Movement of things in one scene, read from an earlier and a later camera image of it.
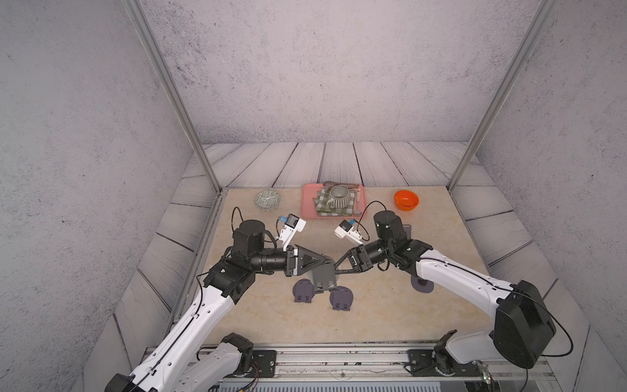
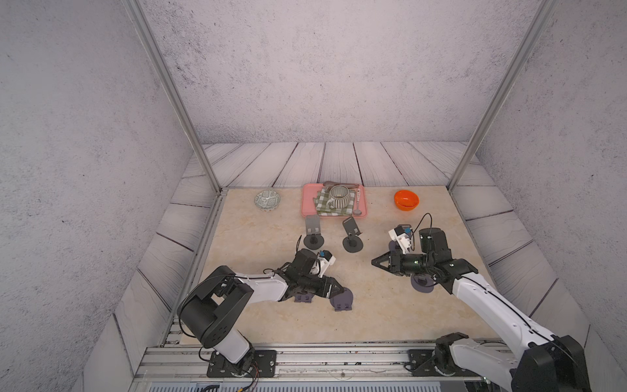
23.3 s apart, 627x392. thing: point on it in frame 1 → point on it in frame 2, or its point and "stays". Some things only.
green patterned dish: x=267 y=200 stays
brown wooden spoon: x=332 y=184 stays
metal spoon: x=357 y=211 stays
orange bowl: x=406 y=200 stays
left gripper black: x=294 y=268 → x=326 y=287
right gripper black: x=359 y=260 → x=381 y=258
